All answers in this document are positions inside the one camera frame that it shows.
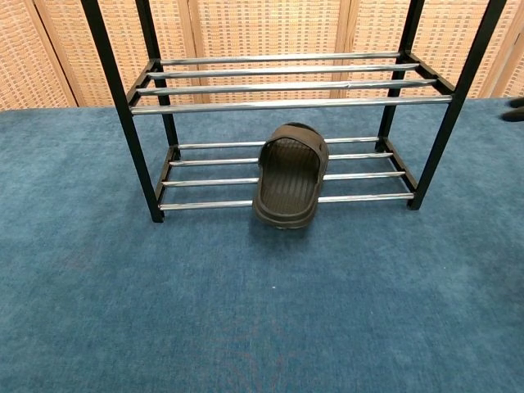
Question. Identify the black and chrome shoe rack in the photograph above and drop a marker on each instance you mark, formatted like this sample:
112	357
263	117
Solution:
286	104

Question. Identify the woven bamboo folding screen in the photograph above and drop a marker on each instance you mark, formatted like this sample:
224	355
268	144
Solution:
262	28

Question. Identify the black rubber slipper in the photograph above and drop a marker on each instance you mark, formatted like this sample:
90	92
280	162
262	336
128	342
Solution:
288	192

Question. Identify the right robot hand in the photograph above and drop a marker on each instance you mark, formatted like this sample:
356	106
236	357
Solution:
516	114

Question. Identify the blue carpet table cover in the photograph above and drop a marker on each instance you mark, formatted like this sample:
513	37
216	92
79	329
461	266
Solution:
245	307

